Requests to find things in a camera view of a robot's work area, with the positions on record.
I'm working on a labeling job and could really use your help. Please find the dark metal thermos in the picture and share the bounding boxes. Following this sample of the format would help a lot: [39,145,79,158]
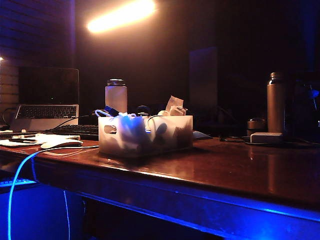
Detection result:
[266,72,287,134]

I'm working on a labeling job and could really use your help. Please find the glowing tube lamp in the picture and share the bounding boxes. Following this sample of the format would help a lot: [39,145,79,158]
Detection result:
[86,0,156,34]

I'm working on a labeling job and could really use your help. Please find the blue-lit keyboard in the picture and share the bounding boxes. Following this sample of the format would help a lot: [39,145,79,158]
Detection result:
[0,177,37,188]

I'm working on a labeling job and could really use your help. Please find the white water bottle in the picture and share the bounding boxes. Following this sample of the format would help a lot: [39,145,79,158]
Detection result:
[104,79,128,115]

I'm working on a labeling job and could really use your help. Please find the black keyboard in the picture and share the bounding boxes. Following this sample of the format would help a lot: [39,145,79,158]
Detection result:
[42,124,100,141]

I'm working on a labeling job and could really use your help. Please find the white power adapter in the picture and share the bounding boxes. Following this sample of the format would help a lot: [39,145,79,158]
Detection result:
[249,132,284,145]

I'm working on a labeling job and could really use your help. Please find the white paper sheets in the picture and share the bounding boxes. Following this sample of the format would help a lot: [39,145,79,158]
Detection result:
[0,133,81,148]

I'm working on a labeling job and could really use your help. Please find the dark blue small object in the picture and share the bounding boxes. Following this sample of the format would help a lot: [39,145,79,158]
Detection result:
[103,106,119,118]

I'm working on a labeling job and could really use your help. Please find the small metal cup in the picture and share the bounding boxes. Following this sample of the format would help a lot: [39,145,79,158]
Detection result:
[246,118,266,136]

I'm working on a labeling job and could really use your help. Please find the thin white cable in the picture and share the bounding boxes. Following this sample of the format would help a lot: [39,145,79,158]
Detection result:
[62,189,72,240]

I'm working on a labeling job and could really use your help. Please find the black adapter cable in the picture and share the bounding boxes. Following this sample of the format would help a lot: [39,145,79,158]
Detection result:
[219,135,252,144]

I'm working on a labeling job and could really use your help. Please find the dark ring-topped bottle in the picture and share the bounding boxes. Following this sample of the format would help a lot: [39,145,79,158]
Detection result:
[136,105,151,118]

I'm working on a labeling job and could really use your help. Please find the thick white cable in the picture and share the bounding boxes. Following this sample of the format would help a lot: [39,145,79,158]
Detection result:
[7,144,100,240]

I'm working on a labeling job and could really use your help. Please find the small white packet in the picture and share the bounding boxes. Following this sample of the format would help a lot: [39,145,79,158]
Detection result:
[169,105,188,117]

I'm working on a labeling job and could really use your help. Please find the crumpled white paper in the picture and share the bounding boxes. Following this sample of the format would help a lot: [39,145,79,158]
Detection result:
[165,95,185,113]

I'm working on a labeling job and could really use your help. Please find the translucent plastic storage box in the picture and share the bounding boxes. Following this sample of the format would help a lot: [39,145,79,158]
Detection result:
[97,115,194,158]

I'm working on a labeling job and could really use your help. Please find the silver laptop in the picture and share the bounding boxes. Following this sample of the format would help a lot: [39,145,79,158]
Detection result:
[9,67,80,132]

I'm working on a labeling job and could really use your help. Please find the thin black cable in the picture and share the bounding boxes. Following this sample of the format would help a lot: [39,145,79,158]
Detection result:
[53,114,98,130]

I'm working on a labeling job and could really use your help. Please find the flat white curved object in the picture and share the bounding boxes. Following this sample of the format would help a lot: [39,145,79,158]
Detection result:
[40,139,84,150]

